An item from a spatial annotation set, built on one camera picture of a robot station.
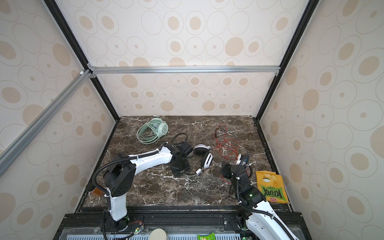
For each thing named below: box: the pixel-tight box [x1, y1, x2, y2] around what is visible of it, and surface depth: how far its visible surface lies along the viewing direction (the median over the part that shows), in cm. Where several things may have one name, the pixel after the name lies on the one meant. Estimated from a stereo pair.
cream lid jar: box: [149, 228, 167, 240], surface depth 66 cm
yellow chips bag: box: [255, 170, 290, 204], surface depth 87 cm
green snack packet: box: [197, 232, 216, 240], surface depth 70 cm
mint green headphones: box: [136, 117, 169, 145], surface depth 107 cm
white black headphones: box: [183, 144, 214, 177], surface depth 90 cm
